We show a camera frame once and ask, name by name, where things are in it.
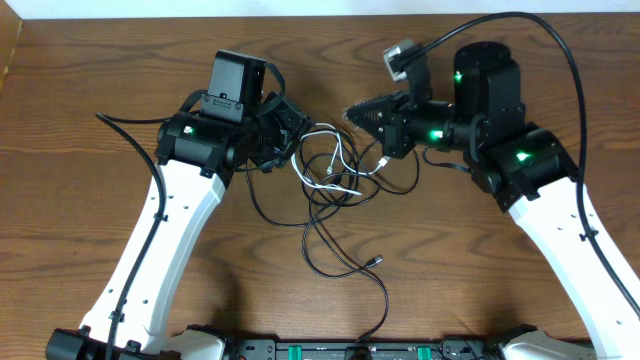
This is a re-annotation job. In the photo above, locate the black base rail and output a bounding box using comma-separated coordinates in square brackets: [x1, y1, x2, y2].
[222, 337, 502, 360]

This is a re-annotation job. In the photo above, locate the left camera cable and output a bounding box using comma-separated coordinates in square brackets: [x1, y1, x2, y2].
[94, 112, 174, 360]

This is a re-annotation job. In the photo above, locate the black usb cable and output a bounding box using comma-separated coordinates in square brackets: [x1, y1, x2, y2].
[244, 127, 421, 344]

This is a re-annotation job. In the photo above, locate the right camera cable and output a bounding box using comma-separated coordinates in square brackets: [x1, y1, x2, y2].
[399, 11, 640, 321]

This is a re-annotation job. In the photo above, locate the white usb cable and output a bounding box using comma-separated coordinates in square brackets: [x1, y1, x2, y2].
[290, 122, 391, 197]

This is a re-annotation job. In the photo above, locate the camera cable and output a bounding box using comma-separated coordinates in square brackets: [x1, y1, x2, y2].
[94, 112, 174, 360]
[399, 11, 640, 321]

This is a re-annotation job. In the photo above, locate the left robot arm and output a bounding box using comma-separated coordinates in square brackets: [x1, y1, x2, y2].
[45, 50, 312, 360]

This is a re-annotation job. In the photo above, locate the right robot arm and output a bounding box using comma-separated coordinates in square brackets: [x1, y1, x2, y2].
[346, 40, 639, 359]

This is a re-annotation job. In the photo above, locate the wooden side panel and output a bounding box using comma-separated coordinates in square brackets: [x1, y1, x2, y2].
[0, 0, 23, 86]

